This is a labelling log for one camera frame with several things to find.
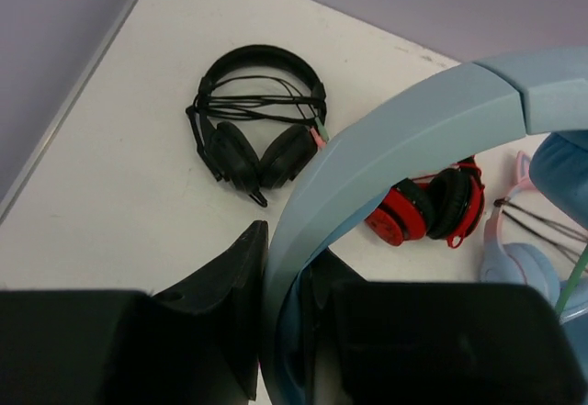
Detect pink blue cat-ear headphones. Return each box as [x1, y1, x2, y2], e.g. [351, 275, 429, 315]
[479, 152, 587, 322]

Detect light blue headphones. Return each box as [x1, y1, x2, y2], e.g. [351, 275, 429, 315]
[260, 47, 587, 404]

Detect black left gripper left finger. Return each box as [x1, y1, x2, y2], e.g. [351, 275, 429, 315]
[1, 220, 268, 404]

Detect aluminium table rail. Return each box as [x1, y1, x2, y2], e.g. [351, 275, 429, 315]
[1, 0, 138, 216]

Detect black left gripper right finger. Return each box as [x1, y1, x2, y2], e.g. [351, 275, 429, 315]
[300, 251, 587, 404]

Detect red black headphones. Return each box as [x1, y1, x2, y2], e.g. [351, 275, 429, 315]
[365, 156, 485, 249]

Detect green headphone cable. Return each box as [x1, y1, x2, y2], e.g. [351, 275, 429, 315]
[553, 246, 588, 317]

